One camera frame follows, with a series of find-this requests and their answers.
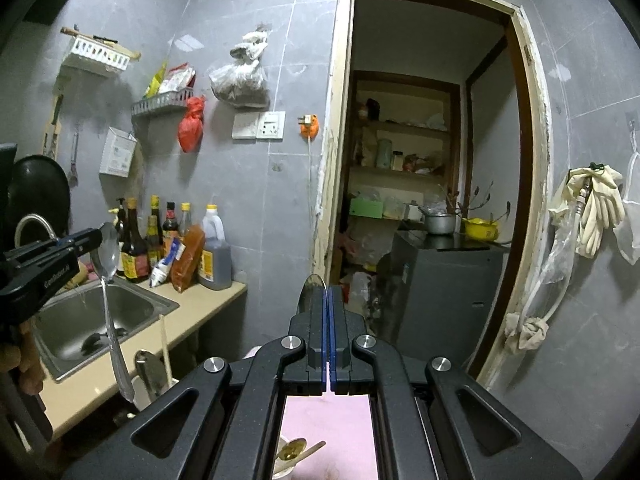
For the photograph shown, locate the beige rubber gloves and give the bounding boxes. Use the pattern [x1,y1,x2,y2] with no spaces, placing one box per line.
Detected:
[549,162,627,260]

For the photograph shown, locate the red plastic bag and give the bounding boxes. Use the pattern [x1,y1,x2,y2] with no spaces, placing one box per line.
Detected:
[178,95,207,154]

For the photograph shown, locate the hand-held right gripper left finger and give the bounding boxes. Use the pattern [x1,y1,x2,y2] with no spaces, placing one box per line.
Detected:
[62,282,329,480]

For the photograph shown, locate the wooden shelf cabinet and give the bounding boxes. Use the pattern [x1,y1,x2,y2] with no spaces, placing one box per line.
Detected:
[345,70,462,231]

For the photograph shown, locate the steel spoon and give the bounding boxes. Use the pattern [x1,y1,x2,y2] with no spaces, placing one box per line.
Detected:
[134,350,169,402]
[90,222,136,405]
[298,273,330,317]

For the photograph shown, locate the wooden door frame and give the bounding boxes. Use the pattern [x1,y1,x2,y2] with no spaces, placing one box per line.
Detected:
[311,0,555,402]

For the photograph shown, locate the white cup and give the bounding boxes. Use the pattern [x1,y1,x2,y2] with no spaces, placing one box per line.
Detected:
[272,447,302,480]

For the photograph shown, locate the white basket rack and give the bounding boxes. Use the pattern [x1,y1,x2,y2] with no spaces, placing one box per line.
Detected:
[60,26,142,80]

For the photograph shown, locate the gold spoon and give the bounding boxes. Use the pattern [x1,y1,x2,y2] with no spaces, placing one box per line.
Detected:
[277,437,308,464]

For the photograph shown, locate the white carton box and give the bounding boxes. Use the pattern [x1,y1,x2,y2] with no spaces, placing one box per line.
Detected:
[98,126,138,179]

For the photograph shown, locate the dry plant twigs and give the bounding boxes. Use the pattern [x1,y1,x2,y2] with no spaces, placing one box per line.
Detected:
[437,180,513,228]

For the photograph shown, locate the white wall socket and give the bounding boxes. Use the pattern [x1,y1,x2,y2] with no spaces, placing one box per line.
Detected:
[256,111,287,140]

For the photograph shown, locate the white wall switch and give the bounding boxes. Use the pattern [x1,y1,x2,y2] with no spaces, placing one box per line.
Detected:
[232,112,260,140]

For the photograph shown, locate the steel sink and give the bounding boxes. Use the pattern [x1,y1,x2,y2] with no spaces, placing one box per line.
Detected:
[31,274,182,385]

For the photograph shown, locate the steel pot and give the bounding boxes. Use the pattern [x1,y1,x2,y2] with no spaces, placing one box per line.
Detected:
[420,211,457,236]

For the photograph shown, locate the metal peeler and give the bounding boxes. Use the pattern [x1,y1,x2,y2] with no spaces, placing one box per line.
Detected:
[67,130,81,188]

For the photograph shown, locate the wooden cutting board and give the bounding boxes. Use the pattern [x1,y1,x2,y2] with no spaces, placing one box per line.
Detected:
[42,77,66,161]

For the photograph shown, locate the white hose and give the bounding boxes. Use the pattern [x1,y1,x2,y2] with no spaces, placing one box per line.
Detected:
[517,192,588,328]

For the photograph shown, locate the white tube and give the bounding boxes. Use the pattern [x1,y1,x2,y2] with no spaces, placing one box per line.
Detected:
[149,250,182,290]

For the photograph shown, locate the yellow packet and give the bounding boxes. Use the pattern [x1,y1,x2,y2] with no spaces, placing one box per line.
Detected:
[145,62,169,100]

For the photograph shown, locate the green box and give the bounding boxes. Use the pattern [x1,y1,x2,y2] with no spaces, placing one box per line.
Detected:
[350,196,385,218]

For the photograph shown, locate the grey wall shelf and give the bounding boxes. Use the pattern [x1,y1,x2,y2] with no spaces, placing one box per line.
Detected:
[131,89,196,120]

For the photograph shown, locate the clear bag of dried goods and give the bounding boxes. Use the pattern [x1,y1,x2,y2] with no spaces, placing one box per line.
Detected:
[209,24,272,110]

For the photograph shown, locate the yellow bowl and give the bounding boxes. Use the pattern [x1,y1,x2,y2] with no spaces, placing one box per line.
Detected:
[462,217,501,241]

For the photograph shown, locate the orange plug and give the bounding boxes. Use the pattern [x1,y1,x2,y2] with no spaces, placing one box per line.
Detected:
[298,114,321,142]

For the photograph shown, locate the black pan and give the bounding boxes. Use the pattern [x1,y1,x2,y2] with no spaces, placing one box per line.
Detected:
[6,155,72,251]

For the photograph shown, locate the person's left hand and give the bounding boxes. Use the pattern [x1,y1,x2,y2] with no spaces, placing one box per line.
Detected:
[0,321,47,397]

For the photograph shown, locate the row of sauce bottles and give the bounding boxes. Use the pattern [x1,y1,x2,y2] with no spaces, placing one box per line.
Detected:
[112,195,196,283]

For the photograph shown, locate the steel faucet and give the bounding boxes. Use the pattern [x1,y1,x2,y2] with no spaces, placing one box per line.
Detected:
[14,213,62,247]

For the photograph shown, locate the large jug yellow cap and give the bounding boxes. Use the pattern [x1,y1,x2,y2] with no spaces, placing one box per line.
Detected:
[197,203,234,292]

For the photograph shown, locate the pile of plastic bags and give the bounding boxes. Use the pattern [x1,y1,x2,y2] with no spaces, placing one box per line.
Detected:
[336,217,396,311]

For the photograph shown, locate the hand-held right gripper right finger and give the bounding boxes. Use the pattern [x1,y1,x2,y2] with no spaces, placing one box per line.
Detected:
[329,284,583,480]

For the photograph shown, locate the red white packet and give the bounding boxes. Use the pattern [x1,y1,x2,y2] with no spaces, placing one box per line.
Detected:
[163,63,197,95]

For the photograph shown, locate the orange packet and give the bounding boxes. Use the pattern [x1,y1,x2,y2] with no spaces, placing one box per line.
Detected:
[170,224,207,295]

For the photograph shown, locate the grey mini fridge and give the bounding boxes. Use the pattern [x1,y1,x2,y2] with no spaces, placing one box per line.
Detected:
[374,230,512,378]

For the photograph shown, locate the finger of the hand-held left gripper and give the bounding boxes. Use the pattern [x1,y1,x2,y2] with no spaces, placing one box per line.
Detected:
[5,228,104,263]

